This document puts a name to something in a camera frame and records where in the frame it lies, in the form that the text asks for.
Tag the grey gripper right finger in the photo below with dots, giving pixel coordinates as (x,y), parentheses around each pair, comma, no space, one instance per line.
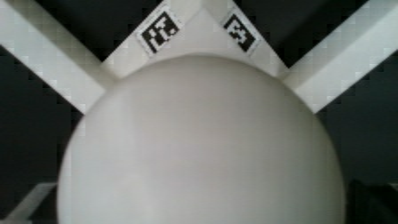
(393,185)

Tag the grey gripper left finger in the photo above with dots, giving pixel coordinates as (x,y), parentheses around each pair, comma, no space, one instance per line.
(25,208)

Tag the white lamp bulb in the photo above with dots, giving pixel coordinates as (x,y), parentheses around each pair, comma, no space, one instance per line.
(201,152)

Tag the white lamp base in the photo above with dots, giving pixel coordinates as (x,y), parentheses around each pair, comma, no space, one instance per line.
(194,27)

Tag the white right fence bar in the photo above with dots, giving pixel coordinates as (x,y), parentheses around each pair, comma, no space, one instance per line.
(346,54)

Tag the white fence bar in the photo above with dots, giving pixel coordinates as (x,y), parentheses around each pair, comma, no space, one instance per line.
(46,48)
(346,54)

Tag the white front fence bar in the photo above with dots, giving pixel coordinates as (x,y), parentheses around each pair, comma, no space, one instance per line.
(46,48)

